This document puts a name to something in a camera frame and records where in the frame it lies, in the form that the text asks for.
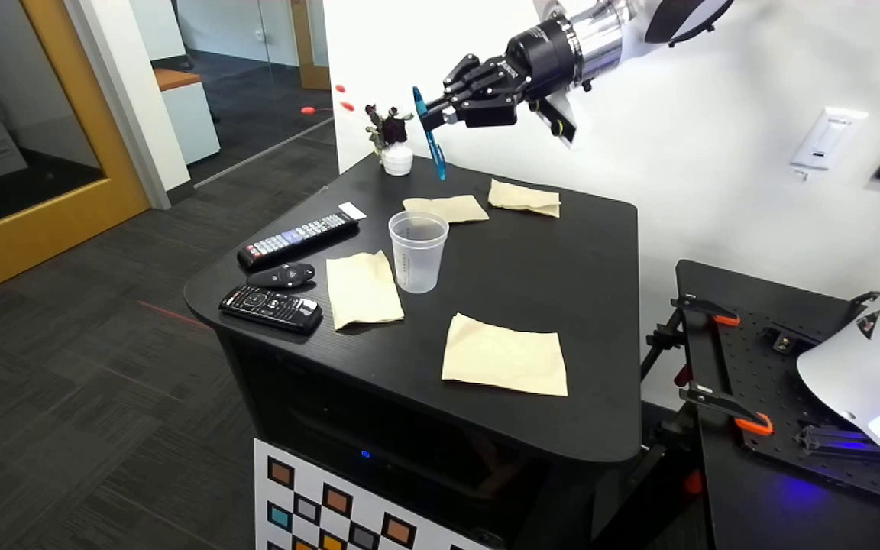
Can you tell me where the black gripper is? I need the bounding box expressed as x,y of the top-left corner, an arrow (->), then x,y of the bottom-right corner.
421,17 -> 576,131

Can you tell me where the blue green pen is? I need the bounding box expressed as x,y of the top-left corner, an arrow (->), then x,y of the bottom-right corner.
409,82 -> 453,185

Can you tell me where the clear plastic cup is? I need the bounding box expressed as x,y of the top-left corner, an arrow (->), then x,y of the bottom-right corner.
385,208 -> 453,300

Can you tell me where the round white vase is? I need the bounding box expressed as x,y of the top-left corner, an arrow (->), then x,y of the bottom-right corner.
380,143 -> 417,179

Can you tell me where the flat beige paper napkin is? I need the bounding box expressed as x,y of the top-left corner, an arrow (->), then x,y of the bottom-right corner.
440,310 -> 570,399
325,247 -> 407,334
399,192 -> 492,228

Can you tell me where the crumpled beige paper napkin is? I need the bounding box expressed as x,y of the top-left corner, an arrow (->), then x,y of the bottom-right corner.
487,177 -> 565,222

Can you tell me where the long black remote control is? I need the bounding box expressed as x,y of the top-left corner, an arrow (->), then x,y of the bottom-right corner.
236,209 -> 363,273

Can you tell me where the small oval black remote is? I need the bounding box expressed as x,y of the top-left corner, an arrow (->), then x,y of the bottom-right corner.
243,259 -> 317,292

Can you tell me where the white cabinet with wooden top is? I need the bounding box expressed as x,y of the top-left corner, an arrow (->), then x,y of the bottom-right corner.
149,64 -> 227,169

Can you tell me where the wide black remote control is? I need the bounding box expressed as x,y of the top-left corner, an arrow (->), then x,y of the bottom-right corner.
216,283 -> 327,339

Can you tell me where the black square table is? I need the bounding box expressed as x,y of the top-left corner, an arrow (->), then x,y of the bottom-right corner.
179,148 -> 648,550

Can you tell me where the small black block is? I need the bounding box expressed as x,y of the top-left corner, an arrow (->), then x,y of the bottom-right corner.
771,323 -> 816,358

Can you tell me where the colour checker calibration board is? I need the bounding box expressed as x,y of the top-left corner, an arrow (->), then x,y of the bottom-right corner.
251,436 -> 496,550

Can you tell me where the yellow wooden door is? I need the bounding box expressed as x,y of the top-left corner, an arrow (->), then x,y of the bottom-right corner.
0,0 -> 154,296

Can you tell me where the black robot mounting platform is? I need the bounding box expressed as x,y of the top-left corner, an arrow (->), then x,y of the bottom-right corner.
643,255 -> 880,550

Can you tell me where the grey door frame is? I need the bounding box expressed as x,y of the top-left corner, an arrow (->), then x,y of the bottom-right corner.
58,0 -> 198,209

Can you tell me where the orange handled black clamp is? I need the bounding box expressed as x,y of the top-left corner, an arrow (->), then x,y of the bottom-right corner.
674,377 -> 777,444
670,289 -> 745,334

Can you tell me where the white wall switch plate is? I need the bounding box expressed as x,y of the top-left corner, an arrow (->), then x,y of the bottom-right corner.
785,104 -> 872,173

